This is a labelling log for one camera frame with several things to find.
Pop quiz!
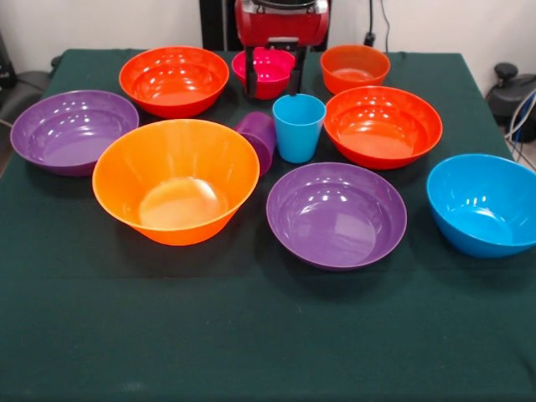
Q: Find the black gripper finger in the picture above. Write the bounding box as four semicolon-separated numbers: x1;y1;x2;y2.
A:
244;45;258;100
288;44;310;95

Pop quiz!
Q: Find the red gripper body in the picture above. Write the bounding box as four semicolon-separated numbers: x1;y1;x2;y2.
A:
234;0;329;49

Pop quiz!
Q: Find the pink bowl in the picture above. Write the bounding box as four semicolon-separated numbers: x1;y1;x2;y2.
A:
231;46;296;101

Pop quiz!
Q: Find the blue cup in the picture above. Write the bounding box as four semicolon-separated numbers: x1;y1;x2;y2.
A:
271;93;327;164

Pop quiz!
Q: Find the purple cup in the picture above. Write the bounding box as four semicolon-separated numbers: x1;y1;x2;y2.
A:
233;111;277;176

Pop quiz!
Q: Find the red bowl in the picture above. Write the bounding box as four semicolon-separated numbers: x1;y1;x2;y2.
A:
118;45;230;120
322;85;444;171

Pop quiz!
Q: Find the small orange bowl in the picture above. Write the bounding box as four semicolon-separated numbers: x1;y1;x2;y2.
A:
320;44;391;95

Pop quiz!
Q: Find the purple bowl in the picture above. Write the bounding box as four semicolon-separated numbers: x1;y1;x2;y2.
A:
9;89;140;178
265;162;408;272

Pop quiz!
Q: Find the large orange bowl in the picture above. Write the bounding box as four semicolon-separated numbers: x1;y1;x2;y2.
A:
91;118;261;246

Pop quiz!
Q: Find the blue bowl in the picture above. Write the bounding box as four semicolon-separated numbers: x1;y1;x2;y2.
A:
425;153;536;259

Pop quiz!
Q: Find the dark green table cloth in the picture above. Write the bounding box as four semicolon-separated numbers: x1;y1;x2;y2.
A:
0;49;536;402

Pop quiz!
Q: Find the black power cable with plug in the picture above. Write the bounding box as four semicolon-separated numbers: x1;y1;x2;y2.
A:
363;0;391;54

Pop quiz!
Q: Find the grey cable bundle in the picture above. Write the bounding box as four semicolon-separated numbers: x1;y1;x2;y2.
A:
504;91;536;168

